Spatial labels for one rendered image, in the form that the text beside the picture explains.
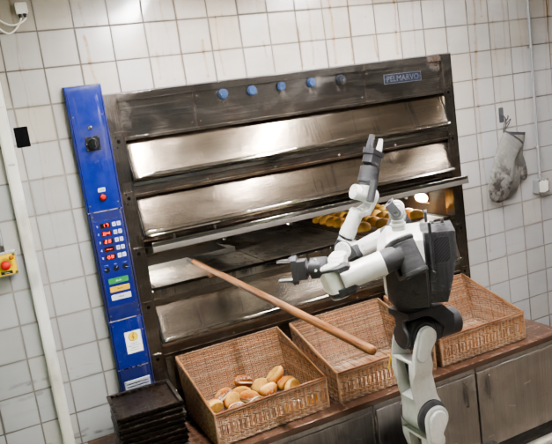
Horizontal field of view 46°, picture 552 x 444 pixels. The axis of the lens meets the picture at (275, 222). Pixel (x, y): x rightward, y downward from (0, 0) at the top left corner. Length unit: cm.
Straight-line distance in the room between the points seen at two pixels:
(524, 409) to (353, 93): 187
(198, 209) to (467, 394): 159
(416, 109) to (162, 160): 147
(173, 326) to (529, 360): 183
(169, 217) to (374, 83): 132
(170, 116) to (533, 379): 228
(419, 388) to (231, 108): 155
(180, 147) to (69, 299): 85
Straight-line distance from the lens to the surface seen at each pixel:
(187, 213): 314
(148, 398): 303
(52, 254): 304
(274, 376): 327
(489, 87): 407
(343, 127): 348
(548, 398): 389
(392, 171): 364
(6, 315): 308
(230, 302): 330
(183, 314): 323
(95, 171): 300
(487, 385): 356
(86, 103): 301
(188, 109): 316
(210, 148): 317
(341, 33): 352
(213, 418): 287
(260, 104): 329
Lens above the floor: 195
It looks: 10 degrees down
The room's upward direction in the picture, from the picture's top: 8 degrees counter-clockwise
